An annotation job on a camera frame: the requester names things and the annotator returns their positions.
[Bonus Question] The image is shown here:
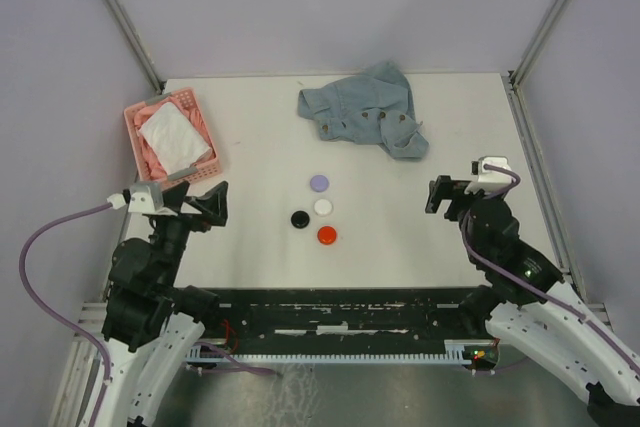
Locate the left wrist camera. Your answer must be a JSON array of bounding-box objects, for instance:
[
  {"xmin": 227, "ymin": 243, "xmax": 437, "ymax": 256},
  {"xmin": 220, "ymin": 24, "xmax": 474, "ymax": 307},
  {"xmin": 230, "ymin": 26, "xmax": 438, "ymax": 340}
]
[{"xmin": 123, "ymin": 182, "xmax": 164, "ymax": 215}]

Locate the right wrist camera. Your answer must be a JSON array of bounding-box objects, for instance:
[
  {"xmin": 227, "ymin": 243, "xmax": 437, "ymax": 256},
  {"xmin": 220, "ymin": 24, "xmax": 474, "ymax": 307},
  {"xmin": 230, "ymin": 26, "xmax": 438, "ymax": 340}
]
[{"xmin": 464, "ymin": 156, "xmax": 513, "ymax": 195}]

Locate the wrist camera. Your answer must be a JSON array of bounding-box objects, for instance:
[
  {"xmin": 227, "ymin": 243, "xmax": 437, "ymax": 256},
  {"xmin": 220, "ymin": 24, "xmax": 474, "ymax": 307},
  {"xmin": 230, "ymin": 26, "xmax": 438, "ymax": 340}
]
[
  {"xmin": 123, "ymin": 182, "xmax": 164, "ymax": 215},
  {"xmin": 464, "ymin": 156, "xmax": 513, "ymax": 195}
]

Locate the left aluminium frame post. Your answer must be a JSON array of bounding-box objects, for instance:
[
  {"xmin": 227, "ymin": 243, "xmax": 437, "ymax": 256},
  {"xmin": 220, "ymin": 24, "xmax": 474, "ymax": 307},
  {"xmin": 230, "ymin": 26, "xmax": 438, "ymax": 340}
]
[{"xmin": 103, "ymin": 0, "xmax": 165, "ymax": 93}]

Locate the blue denim jacket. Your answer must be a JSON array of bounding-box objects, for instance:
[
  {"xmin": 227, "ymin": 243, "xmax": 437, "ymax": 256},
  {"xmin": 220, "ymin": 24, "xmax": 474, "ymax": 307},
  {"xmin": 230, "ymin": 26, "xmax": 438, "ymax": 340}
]
[{"xmin": 297, "ymin": 62, "xmax": 429, "ymax": 161}]

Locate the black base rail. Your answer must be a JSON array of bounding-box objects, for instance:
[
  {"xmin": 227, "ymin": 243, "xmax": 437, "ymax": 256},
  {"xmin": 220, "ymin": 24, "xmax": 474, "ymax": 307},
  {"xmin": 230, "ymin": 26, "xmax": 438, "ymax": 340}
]
[{"xmin": 204, "ymin": 287, "xmax": 490, "ymax": 356}]

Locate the purple earbud case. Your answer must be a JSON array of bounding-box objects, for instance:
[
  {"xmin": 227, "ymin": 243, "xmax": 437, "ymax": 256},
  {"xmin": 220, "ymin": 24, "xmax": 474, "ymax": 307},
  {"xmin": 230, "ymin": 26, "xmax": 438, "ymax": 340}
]
[{"xmin": 310, "ymin": 174, "xmax": 330, "ymax": 192}]

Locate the right aluminium frame post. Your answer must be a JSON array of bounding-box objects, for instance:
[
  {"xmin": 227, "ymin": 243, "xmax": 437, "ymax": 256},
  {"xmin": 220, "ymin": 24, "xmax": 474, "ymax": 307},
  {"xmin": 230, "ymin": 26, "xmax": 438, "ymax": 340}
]
[{"xmin": 507, "ymin": 0, "xmax": 601, "ymax": 88}]

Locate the aluminium frame post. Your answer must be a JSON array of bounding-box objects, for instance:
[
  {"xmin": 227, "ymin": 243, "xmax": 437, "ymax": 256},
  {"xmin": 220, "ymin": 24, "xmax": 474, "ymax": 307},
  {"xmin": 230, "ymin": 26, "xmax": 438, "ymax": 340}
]
[
  {"xmin": 507, "ymin": 0, "xmax": 601, "ymax": 88},
  {"xmin": 103, "ymin": 0, "xmax": 165, "ymax": 93}
]

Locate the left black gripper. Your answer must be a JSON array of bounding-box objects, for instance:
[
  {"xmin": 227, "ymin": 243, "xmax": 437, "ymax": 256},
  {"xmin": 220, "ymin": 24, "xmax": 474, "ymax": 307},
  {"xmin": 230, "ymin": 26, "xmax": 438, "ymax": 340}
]
[{"xmin": 152, "ymin": 179, "xmax": 229, "ymax": 287}]

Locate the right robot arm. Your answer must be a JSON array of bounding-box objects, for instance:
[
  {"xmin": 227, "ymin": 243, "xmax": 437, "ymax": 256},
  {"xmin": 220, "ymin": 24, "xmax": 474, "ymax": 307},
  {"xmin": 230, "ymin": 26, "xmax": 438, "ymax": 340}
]
[{"xmin": 425, "ymin": 168, "xmax": 639, "ymax": 426}]

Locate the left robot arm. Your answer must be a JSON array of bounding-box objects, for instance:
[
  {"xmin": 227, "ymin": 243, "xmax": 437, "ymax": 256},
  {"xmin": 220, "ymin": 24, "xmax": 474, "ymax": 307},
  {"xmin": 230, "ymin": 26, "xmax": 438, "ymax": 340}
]
[{"xmin": 79, "ymin": 181, "xmax": 229, "ymax": 426}]

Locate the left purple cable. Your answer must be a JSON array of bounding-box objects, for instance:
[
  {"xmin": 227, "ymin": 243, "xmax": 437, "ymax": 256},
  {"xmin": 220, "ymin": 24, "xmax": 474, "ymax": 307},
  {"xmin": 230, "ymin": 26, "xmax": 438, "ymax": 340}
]
[{"xmin": 18, "ymin": 199, "xmax": 126, "ymax": 427}]

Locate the white folded cloth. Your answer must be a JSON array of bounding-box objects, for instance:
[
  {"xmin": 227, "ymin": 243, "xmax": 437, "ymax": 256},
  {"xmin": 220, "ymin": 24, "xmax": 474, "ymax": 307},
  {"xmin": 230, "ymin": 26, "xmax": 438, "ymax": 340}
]
[{"xmin": 138, "ymin": 101, "xmax": 213, "ymax": 175}]

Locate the pink plastic basket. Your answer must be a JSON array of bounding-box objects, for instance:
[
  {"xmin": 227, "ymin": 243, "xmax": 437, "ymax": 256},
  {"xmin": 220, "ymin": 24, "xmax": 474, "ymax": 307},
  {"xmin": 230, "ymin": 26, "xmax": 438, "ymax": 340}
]
[{"xmin": 123, "ymin": 87, "xmax": 222, "ymax": 189}]

